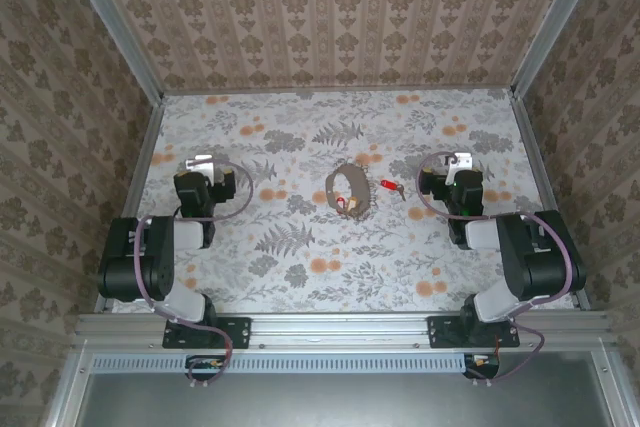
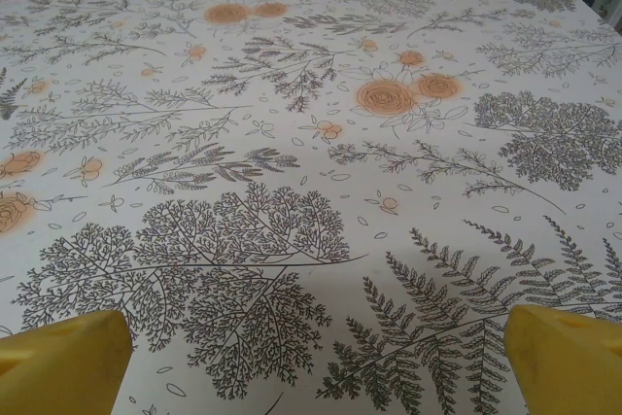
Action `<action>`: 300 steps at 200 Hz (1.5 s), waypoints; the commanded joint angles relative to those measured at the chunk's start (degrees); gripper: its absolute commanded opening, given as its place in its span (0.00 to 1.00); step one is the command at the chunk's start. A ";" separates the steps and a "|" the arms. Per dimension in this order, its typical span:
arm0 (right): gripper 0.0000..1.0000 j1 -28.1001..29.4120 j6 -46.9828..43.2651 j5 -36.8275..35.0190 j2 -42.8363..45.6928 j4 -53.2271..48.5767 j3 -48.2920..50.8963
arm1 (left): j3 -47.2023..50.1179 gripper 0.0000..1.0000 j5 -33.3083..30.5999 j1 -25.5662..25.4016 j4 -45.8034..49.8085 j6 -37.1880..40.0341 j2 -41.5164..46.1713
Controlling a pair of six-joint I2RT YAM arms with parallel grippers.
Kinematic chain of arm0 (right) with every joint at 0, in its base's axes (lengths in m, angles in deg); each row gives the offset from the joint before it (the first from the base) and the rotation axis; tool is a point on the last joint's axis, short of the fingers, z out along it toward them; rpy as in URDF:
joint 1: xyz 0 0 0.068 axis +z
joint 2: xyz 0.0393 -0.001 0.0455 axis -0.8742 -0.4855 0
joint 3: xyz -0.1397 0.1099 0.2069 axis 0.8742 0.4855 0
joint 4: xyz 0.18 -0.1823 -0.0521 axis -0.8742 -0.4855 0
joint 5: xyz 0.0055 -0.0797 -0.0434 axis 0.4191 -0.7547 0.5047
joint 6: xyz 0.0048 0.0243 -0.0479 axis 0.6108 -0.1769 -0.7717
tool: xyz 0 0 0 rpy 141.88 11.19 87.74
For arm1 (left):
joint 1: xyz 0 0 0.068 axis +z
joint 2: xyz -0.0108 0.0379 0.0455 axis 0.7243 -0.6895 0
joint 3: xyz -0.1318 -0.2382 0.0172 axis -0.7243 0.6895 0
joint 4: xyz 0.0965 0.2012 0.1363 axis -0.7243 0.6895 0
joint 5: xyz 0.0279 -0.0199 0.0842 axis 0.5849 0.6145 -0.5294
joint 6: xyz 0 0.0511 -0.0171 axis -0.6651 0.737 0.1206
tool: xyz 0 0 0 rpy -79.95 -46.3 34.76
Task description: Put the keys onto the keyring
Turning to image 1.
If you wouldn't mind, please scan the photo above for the metal keyring chain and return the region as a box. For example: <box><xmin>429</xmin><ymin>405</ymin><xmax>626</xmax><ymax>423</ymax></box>
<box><xmin>324</xmin><ymin>162</ymin><xmax>377</xmax><ymax>222</ymax></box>

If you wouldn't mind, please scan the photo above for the grey metal panel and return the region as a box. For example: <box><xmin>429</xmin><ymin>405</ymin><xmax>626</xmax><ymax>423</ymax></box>
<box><xmin>74</xmin><ymin>371</ymin><xmax>616</xmax><ymax>427</ymax></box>

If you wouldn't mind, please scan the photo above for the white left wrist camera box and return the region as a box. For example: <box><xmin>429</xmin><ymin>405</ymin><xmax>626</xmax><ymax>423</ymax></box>
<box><xmin>184</xmin><ymin>154</ymin><xmax>226</xmax><ymax>183</ymax></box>

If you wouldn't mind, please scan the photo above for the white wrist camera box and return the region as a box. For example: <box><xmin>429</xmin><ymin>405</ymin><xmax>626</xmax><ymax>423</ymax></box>
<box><xmin>184</xmin><ymin>154</ymin><xmax>226</xmax><ymax>183</ymax></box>
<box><xmin>444</xmin><ymin>150</ymin><xmax>474</xmax><ymax>171</ymax></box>

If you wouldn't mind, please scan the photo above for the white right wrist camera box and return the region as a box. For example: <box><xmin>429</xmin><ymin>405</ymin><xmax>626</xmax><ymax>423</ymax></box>
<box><xmin>444</xmin><ymin>150</ymin><xmax>474</xmax><ymax>171</ymax></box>

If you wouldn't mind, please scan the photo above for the aluminium side rail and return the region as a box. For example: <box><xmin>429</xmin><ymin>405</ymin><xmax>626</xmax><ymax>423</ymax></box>
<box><xmin>94</xmin><ymin>96</ymin><xmax>165</xmax><ymax>316</ymax></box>
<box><xmin>509</xmin><ymin>91</ymin><xmax>591</xmax><ymax>311</ymax></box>

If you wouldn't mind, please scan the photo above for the aluminium frame post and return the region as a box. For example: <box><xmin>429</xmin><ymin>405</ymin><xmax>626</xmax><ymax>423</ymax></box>
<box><xmin>509</xmin><ymin>0</ymin><xmax>609</xmax><ymax>98</ymax></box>
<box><xmin>57</xmin><ymin>0</ymin><xmax>165</xmax><ymax>101</ymax></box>

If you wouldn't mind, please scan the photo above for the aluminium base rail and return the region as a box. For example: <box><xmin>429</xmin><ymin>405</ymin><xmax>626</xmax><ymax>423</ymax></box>
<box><xmin>74</xmin><ymin>314</ymin><xmax>619</xmax><ymax>348</ymax></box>

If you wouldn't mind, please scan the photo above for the grey slotted cable duct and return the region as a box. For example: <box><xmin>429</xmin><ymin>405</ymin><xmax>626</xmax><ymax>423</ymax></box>
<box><xmin>92</xmin><ymin>352</ymin><xmax>466</xmax><ymax>374</ymax></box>

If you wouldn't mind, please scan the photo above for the aluminium lower frame bar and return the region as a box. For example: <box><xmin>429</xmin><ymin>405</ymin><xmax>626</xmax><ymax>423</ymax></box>
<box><xmin>592</xmin><ymin>346</ymin><xmax>636</xmax><ymax>427</ymax></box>
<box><xmin>44</xmin><ymin>346</ymin><xmax>96</xmax><ymax>427</ymax></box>

